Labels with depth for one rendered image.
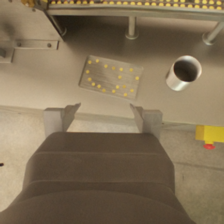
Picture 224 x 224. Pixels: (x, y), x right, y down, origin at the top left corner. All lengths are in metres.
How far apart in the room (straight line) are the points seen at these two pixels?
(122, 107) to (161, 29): 0.32
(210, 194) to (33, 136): 1.52
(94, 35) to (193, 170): 1.21
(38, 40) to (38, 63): 0.09
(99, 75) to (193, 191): 1.20
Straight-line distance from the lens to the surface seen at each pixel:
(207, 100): 0.61
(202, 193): 1.53
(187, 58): 0.54
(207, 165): 1.50
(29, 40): 0.73
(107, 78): 0.57
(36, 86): 0.65
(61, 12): 0.56
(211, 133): 0.64
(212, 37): 0.66
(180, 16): 0.52
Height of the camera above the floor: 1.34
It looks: 81 degrees down
